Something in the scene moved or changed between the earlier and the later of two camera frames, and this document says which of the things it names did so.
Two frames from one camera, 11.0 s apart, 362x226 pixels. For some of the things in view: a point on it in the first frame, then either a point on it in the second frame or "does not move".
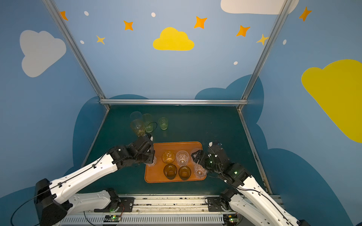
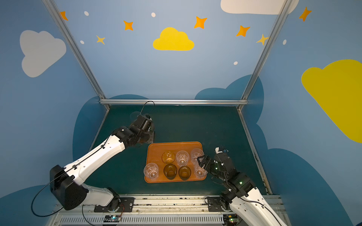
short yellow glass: x=168 y=157 does not move
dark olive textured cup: x=170 y=171 does not move
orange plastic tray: x=174 y=163 does not move
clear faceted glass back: x=154 y=162 -> x=151 y=171
